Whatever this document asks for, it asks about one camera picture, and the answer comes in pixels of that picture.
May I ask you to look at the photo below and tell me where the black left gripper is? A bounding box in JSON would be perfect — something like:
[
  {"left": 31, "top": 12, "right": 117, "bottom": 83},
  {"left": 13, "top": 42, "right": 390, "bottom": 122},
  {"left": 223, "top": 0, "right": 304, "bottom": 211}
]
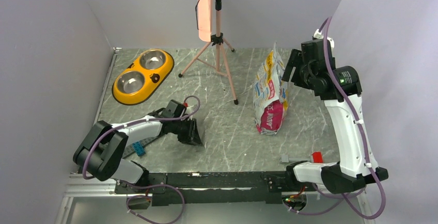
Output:
[{"left": 171, "top": 117, "right": 202, "bottom": 147}]

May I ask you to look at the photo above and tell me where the pet food bag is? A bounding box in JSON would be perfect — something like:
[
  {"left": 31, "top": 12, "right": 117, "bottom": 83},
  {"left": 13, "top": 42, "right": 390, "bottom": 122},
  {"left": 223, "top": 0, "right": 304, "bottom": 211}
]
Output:
[{"left": 253, "top": 43, "right": 288, "bottom": 135}]

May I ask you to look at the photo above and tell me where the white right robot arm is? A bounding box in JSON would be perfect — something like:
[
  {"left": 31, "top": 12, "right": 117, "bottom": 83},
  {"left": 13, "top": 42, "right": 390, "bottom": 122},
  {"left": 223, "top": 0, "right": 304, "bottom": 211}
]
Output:
[{"left": 283, "top": 39, "right": 389, "bottom": 194}]

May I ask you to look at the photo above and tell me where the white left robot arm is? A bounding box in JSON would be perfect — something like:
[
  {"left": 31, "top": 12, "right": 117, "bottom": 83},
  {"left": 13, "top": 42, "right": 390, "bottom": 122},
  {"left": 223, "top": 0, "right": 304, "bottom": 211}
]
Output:
[{"left": 72, "top": 100, "right": 203, "bottom": 193}]

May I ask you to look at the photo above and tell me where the yellow double pet bowl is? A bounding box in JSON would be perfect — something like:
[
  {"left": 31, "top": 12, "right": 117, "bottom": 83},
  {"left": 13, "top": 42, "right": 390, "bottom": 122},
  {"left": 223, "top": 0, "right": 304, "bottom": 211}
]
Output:
[{"left": 112, "top": 49, "right": 175, "bottom": 105}]

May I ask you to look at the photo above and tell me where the blue building brick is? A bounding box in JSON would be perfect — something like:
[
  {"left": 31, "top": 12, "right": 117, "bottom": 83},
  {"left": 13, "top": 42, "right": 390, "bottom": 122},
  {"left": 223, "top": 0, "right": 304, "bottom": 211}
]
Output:
[{"left": 132, "top": 141, "right": 146, "bottom": 157}]

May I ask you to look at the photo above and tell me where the grey building baseplate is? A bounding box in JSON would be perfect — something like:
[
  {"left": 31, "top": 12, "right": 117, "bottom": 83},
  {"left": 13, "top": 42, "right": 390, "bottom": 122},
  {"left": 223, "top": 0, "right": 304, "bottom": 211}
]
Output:
[{"left": 122, "top": 135, "right": 162, "bottom": 159}]

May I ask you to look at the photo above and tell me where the pink tripod stand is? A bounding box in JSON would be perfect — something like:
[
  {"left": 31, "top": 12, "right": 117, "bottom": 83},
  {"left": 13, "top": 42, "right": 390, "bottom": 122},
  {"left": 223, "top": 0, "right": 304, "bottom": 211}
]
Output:
[{"left": 178, "top": 0, "right": 239, "bottom": 105}]

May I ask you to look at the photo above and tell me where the red clamp block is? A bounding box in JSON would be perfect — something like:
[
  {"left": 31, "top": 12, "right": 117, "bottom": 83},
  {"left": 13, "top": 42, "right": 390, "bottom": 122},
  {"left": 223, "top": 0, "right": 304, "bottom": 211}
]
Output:
[{"left": 311, "top": 151, "right": 324, "bottom": 164}]

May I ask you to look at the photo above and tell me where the pink light panel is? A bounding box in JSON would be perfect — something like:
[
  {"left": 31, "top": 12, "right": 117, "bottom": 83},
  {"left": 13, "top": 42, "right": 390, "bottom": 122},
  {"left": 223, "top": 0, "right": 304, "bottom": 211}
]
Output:
[{"left": 195, "top": 0, "right": 212, "bottom": 42}]

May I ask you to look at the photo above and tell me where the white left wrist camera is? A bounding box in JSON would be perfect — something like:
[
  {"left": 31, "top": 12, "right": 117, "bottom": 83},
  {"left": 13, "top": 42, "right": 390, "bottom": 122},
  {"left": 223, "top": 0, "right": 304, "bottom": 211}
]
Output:
[{"left": 182, "top": 103, "right": 200, "bottom": 118}]

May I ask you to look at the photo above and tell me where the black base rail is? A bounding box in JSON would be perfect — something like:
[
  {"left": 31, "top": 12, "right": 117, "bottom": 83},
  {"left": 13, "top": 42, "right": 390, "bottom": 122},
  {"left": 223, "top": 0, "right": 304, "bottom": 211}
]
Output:
[{"left": 114, "top": 171, "right": 317, "bottom": 211}]

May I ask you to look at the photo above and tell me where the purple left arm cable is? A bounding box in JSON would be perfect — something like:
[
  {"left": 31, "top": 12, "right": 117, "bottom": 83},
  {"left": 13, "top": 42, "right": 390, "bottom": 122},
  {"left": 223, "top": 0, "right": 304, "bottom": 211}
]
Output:
[{"left": 81, "top": 95, "right": 201, "bottom": 180}]

